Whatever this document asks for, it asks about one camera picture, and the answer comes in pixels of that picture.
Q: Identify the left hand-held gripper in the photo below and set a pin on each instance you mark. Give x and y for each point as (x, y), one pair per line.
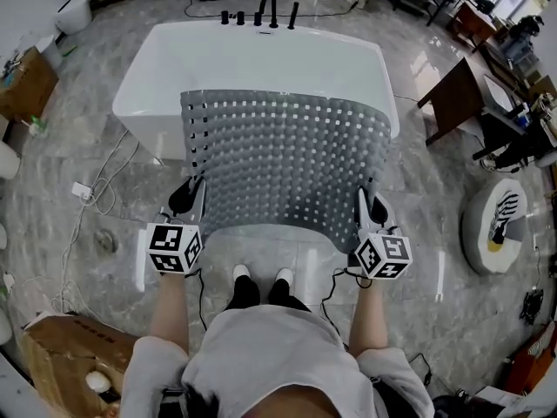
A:
(165, 238)

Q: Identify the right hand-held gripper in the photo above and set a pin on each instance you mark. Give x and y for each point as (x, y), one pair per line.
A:
(393, 248)

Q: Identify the grey perforated bath mat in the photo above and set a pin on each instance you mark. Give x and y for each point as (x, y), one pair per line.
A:
(283, 168)

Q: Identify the person's left forearm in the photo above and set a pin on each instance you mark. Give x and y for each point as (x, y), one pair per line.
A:
(169, 312)

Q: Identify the person's right forearm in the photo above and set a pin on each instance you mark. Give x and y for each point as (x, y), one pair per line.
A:
(369, 316)

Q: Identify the white bathtub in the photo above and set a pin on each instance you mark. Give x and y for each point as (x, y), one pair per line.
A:
(261, 59)

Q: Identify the white shoe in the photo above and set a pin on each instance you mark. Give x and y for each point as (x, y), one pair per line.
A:
(241, 271)
(283, 275)

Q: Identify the round grey white pouf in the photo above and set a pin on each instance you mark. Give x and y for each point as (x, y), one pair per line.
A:
(472, 233)

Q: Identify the person's black trousers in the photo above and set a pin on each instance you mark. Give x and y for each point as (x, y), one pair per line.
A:
(248, 294)

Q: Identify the white power strip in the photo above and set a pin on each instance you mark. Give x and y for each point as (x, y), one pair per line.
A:
(82, 190)

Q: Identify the dark wooden table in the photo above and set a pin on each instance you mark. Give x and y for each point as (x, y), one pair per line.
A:
(452, 98)

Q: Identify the green toilet brush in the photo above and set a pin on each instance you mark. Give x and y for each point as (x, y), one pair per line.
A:
(38, 125)

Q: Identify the person's grey sweatshirt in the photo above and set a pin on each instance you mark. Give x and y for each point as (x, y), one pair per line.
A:
(278, 355)

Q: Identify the white rectangular washbasin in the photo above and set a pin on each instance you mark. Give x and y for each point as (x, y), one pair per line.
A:
(499, 94)

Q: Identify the tall white bin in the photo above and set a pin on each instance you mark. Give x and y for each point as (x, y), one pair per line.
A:
(8, 159)

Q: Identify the black tap knob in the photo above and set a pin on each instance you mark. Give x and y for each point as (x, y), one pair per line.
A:
(225, 18)
(240, 18)

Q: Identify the small green plastic item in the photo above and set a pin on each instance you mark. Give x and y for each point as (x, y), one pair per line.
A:
(69, 50)

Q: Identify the large taped cardboard box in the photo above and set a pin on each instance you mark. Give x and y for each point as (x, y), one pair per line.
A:
(56, 351)

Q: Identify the brown cardboard box with clutter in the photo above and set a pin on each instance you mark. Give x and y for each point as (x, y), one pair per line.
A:
(26, 85)

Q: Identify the white fluffy puff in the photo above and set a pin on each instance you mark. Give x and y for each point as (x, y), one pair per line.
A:
(96, 381)

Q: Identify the small white bin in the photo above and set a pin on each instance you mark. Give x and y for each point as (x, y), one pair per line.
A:
(48, 52)

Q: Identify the person's face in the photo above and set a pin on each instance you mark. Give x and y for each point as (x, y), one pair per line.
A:
(300, 405)

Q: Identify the black curved faucet spout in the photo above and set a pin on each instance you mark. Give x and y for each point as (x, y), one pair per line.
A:
(273, 11)

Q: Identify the small black pad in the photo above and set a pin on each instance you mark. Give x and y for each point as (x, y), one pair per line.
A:
(109, 395)

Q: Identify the black padded case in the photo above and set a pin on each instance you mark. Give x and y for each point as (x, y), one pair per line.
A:
(452, 407)

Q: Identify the black hand shower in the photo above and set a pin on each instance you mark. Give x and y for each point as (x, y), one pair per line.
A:
(293, 15)

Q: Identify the brown wooden desk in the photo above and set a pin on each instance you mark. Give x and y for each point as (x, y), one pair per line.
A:
(474, 22)

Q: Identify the orange box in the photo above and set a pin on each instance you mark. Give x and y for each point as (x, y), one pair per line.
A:
(533, 359)

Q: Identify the white bucket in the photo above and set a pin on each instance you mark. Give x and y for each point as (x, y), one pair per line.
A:
(74, 15)

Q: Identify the white paper booklet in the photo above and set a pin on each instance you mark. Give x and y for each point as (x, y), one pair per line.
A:
(491, 396)

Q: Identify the black metal desk frame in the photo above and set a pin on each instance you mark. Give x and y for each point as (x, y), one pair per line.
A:
(500, 133)

